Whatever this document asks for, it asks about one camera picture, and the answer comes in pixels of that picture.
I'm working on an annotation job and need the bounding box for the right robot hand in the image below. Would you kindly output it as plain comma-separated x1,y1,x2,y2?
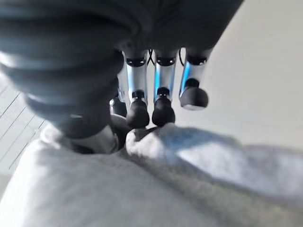
0,0,245,152

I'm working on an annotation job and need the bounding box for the grey fleece garment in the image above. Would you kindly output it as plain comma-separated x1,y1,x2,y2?
0,122,303,227

